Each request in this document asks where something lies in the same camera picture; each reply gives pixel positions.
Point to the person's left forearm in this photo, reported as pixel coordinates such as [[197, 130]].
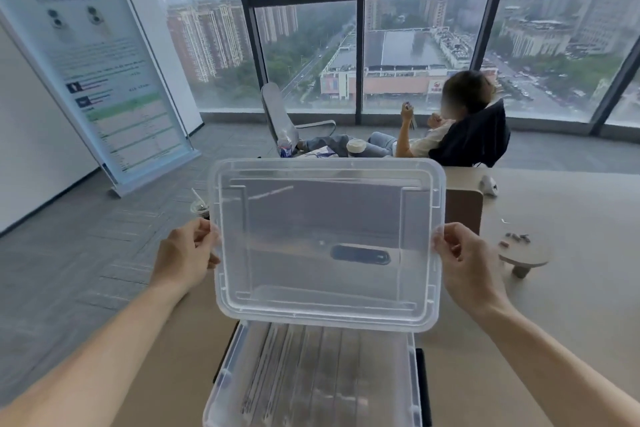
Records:
[[95, 356]]

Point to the blue white snack packet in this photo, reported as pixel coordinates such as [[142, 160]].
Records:
[[320, 153]]

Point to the round wooden stand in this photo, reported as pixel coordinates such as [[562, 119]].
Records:
[[527, 254]]

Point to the person's left hand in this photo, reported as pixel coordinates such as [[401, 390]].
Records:
[[182, 254]]

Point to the dark oval device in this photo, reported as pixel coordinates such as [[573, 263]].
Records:
[[360, 255]]

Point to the brown wooden panel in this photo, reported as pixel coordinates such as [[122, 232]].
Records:
[[463, 211]]

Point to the white computer mouse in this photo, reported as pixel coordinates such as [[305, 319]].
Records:
[[489, 186]]

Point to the paper bowl with lid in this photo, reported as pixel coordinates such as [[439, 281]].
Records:
[[357, 146]]

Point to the clear plastic box lid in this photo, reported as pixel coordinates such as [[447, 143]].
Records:
[[325, 241]]

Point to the person's right forearm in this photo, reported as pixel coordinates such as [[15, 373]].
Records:
[[545, 366]]

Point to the grey reclining chair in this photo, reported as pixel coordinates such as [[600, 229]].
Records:
[[275, 109]]

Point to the clear plastic water bottle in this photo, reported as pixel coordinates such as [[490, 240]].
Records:
[[285, 146]]

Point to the clear plastic storage box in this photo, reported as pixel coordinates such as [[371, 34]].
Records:
[[320, 381]]

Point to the person's right thumb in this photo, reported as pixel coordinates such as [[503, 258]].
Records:
[[446, 241]]

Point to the drink cup with straw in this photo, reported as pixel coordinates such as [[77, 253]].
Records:
[[201, 209]]

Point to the person's left thumb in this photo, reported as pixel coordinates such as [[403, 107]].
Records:
[[206, 230]]

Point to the small grey pieces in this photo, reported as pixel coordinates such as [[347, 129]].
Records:
[[517, 237]]

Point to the black office chair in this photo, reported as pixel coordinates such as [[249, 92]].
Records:
[[475, 139]]

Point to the black box latch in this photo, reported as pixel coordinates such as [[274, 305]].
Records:
[[424, 386]]

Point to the white roll-up banner stand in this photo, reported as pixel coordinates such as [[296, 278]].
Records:
[[100, 71]]

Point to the person's right hand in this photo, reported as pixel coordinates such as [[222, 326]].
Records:
[[467, 269]]

